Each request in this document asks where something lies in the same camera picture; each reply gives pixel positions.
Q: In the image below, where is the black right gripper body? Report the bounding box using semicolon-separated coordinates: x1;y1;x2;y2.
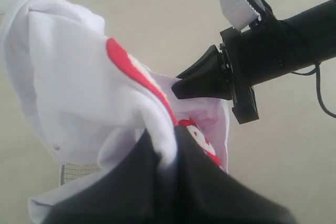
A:
216;27;259;124

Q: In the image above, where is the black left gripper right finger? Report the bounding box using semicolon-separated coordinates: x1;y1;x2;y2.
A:
174;126;297;223

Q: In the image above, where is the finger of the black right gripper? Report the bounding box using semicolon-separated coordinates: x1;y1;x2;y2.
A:
172;45;231;100

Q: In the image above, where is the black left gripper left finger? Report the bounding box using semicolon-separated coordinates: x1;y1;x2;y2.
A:
43;132;179;223

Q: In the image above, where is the white t-shirt red print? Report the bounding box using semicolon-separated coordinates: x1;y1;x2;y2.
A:
1;0;229;223

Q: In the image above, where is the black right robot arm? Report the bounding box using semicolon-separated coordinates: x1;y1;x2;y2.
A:
172;0;335;124

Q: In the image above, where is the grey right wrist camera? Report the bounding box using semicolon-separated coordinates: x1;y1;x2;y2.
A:
219;0;266;31

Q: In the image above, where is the metal wire mesh basket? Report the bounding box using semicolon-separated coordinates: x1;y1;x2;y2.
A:
58;164;100;186

